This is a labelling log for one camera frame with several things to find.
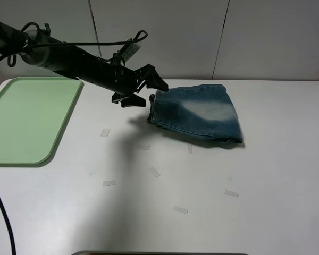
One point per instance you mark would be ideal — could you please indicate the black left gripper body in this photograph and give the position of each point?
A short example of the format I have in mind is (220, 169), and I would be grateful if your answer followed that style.
(119, 79)

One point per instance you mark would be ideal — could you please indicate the children's blue denim shorts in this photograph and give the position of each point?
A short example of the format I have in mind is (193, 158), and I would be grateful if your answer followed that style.
(204, 112)

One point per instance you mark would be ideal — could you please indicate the light green plastic tray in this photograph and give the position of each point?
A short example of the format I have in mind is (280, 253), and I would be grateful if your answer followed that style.
(33, 112)

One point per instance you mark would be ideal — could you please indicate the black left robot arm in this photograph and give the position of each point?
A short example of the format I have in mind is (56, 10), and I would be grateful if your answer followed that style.
(36, 47)

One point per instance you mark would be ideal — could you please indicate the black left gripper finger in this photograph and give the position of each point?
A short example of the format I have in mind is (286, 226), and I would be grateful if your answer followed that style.
(152, 79)
(128, 101)

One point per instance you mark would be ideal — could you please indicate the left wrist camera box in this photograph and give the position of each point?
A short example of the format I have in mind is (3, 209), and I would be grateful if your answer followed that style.
(127, 51)

